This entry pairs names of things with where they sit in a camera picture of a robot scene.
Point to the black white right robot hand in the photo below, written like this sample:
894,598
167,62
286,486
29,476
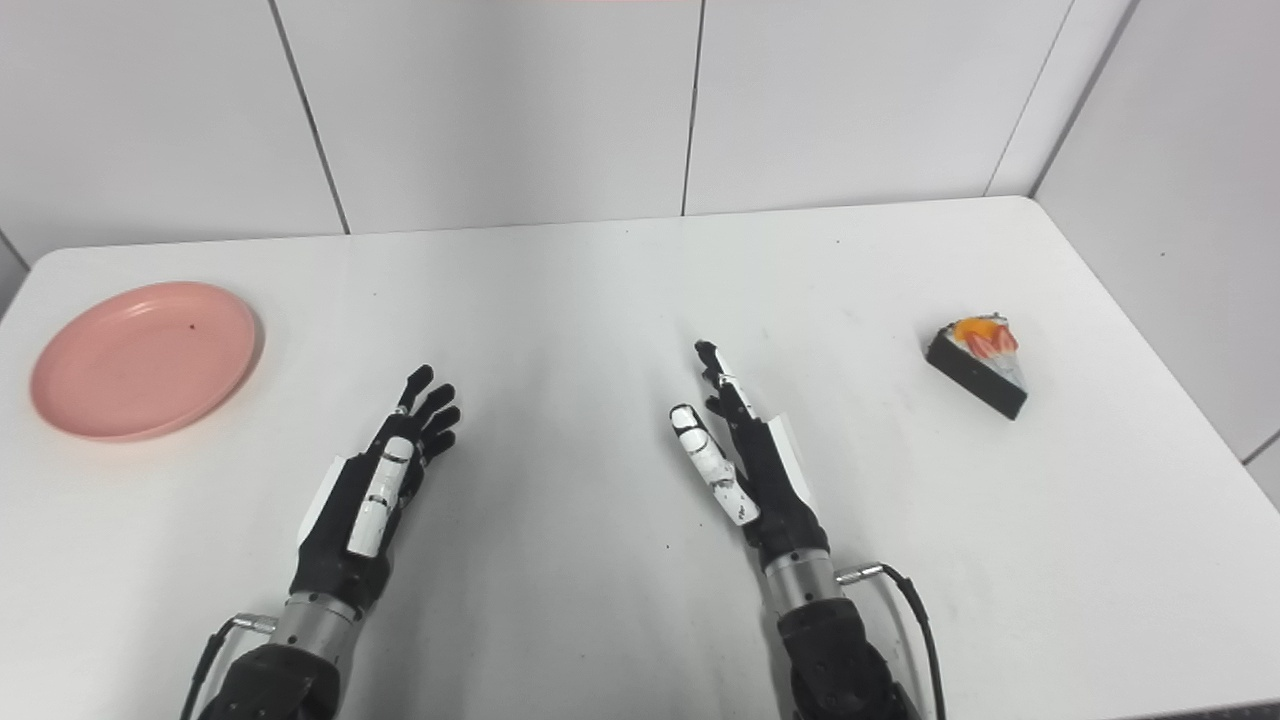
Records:
775,490

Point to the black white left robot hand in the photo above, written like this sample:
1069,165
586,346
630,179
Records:
340,560

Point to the chocolate cake slice with fruit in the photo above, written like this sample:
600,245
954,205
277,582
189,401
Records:
985,385

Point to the pink round plate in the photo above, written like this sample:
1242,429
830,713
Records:
140,360

